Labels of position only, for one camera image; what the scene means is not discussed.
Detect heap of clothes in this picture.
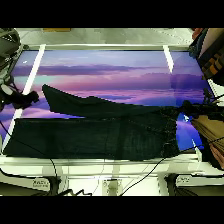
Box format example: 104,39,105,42
188,28,224,88

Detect silver frame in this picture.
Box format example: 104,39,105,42
0,43,224,196

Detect brown garment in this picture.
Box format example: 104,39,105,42
190,114,224,171

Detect blue jeans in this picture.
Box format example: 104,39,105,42
2,83,188,162

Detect black cable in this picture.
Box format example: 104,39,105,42
0,120,59,196
119,135,224,196

